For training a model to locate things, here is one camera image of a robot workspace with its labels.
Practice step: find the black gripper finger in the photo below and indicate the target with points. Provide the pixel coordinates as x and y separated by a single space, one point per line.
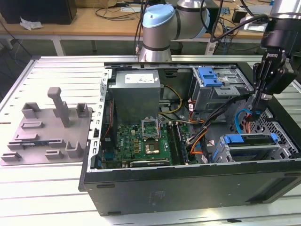
256 75
285 80

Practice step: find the hard disk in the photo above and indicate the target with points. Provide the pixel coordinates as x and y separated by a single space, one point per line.
235 139

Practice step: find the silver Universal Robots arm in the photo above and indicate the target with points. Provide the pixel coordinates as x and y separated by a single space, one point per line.
160 35

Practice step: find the grey metal disk bay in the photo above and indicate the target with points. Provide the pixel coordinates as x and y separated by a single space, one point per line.
254 147

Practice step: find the flat grey white box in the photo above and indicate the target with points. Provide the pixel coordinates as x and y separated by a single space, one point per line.
261 10

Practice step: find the blue plastic drive latch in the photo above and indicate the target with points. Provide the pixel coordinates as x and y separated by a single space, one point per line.
209 80

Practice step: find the small black cube box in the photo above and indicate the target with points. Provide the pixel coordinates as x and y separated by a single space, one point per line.
236 16

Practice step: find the grey metal drive cage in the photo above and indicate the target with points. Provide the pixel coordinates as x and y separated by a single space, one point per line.
207 99

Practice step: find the black waste bin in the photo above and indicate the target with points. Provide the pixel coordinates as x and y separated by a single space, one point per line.
176 48

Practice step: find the black RAM slot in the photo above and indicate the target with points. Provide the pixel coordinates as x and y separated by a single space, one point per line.
172 143
183 146

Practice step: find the grey power supply unit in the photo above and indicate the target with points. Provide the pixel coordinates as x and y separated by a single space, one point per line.
134 101

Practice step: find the CPU socket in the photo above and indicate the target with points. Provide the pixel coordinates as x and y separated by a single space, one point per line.
152 148

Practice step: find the black open PC case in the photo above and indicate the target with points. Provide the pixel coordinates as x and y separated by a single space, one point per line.
188 188

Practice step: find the black graphics card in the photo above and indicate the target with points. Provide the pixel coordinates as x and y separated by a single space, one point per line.
150 163

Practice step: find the green motherboard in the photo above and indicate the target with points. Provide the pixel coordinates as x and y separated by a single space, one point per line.
128 141

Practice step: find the long wooden desk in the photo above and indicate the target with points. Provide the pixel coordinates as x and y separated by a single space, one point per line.
82 26

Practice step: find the grey plastic parts rack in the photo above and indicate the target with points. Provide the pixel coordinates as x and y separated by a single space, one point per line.
51 134

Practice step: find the large black box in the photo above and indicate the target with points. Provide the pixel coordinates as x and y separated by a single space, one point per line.
35 11

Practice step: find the crumpled white plastic bag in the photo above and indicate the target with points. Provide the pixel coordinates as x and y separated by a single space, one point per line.
29 23

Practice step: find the green RAM stick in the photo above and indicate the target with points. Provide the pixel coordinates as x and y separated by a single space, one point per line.
33 144

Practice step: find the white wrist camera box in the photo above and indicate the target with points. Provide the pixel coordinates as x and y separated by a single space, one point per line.
254 26

